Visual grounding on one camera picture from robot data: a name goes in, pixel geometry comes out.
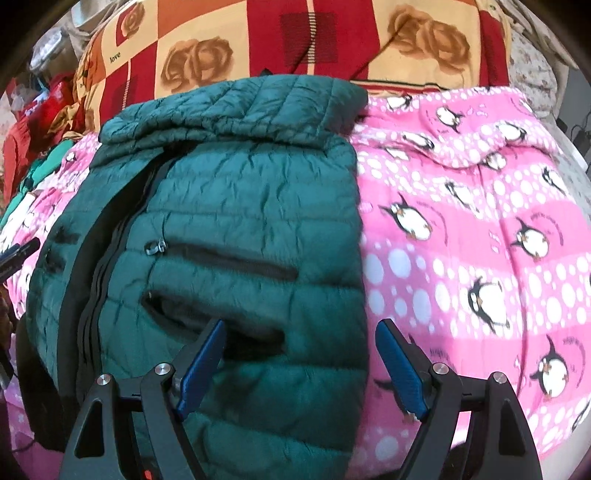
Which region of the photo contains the light green cloth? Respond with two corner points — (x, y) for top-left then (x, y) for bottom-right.
(0, 138), (75, 227)

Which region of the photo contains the red orange rose print quilt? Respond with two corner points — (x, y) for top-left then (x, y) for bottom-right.
(74, 0), (513, 134)

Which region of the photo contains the red clothes pile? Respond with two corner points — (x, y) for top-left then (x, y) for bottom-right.
(2, 74), (93, 195)

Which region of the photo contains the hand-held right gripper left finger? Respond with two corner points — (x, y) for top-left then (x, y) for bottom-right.
(58, 318), (228, 480)

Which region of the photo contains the clear plastic bag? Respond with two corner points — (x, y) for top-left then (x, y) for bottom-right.
(28, 28), (79, 77)

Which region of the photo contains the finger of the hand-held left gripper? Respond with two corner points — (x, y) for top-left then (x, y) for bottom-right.
(0, 237), (41, 282)

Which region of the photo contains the beige floral bedsheet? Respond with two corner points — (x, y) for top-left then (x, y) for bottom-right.
(508, 32), (561, 121)

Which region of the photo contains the black charger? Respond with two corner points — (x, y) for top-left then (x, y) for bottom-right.
(556, 117), (591, 145)

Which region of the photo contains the pink penguin print blanket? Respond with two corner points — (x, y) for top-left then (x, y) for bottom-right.
(0, 85), (591, 480)

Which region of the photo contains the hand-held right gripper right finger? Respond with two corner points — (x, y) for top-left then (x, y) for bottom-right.
(375, 318), (543, 480)

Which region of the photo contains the dark green puffer jacket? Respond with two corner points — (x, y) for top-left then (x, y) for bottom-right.
(16, 74), (370, 480)

